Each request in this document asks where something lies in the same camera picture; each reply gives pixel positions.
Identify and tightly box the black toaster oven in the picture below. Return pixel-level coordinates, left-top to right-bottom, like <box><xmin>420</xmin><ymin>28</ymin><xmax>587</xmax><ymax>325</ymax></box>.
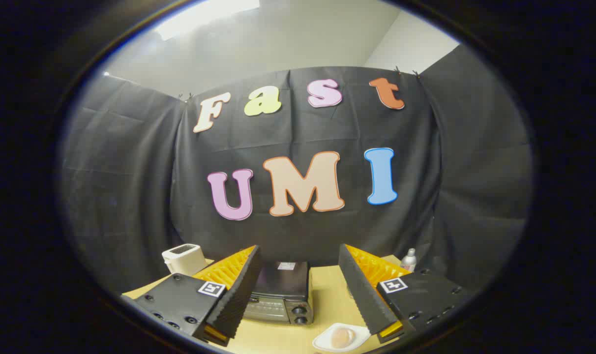
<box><xmin>243</xmin><ymin>261</ymin><xmax>314</xmax><ymax>326</ymax></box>

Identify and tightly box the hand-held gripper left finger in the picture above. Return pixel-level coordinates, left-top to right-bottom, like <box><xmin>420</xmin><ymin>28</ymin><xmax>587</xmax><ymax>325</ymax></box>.
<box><xmin>121</xmin><ymin>245</ymin><xmax>264</xmax><ymax>348</ymax></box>

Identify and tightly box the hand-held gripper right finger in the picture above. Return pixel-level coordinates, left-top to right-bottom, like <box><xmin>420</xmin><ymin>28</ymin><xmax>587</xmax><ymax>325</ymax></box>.
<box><xmin>337</xmin><ymin>243</ymin><xmax>471</xmax><ymax>345</ymax></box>

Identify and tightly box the white plate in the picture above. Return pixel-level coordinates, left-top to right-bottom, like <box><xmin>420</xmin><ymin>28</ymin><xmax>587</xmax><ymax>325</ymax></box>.
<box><xmin>312</xmin><ymin>323</ymin><xmax>371</xmax><ymax>354</ymax></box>

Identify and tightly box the white pop-up toaster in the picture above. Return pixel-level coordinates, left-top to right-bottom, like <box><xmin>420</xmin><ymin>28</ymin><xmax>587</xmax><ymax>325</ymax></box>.
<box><xmin>161</xmin><ymin>243</ymin><xmax>208</xmax><ymax>276</ymax></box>

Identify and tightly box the pale round bread bun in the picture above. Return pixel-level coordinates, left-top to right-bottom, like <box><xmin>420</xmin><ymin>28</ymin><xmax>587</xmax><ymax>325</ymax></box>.
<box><xmin>330</xmin><ymin>327</ymin><xmax>356</xmax><ymax>349</ymax></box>

